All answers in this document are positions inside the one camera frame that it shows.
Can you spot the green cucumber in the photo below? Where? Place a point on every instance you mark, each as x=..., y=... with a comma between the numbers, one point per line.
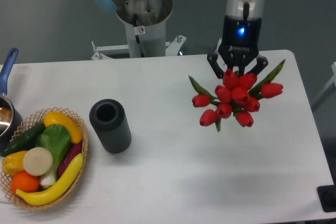
x=24, y=141

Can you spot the black box at table edge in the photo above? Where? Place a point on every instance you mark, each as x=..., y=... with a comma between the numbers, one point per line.
x=327, y=197

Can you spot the blue handled saucepan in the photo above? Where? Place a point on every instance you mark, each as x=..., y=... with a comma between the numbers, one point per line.
x=10, y=117

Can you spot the purple eggplant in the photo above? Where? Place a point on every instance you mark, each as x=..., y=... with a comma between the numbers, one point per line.
x=74, y=150

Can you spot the yellow banana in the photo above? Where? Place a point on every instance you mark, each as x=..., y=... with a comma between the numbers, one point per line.
x=54, y=192

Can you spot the red tulip bouquet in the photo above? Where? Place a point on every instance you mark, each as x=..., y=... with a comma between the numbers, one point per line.
x=239, y=96

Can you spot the beige round bun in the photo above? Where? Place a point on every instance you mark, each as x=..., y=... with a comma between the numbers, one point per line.
x=37, y=161

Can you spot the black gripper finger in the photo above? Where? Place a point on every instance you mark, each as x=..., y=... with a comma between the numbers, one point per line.
x=212, y=59
x=261, y=64

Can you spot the green bok choy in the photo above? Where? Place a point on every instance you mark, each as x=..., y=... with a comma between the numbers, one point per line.
x=56, y=139

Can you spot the orange fruit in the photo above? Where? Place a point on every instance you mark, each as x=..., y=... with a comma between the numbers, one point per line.
x=25, y=182

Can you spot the yellow bell pepper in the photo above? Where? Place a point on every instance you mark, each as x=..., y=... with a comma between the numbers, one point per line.
x=12, y=164

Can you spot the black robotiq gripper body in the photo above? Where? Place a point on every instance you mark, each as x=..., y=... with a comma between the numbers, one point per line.
x=239, y=44

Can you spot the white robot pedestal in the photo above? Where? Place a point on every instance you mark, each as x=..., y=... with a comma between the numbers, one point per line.
x=145, y=27

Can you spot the woven wicker basket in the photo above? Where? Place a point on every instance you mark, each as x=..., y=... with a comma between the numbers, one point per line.
x=31, y=121

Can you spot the dark grey ribbed vase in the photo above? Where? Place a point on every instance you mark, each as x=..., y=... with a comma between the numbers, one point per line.
x=110, y=123

